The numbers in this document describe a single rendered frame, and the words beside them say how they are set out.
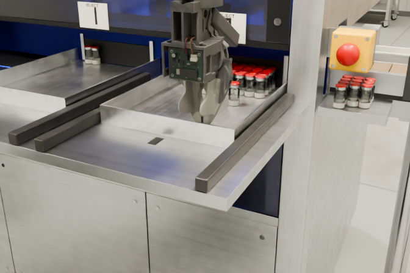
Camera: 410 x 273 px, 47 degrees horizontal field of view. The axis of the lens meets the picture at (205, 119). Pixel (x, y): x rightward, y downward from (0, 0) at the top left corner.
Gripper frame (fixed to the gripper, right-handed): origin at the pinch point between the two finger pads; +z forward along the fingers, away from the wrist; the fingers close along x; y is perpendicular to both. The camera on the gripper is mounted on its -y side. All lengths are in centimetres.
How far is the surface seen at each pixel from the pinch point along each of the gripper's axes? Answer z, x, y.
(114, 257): 58, -41, -24
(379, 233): 91, 24, -122
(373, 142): 91, 8, -220
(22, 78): 3, -54, -12
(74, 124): 1.5, -20.4, 8.4
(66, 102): 1.0, -28.0, 1.6
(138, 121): 1.8, -11.9, 1.9
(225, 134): 1.2, 4.5, 1.9
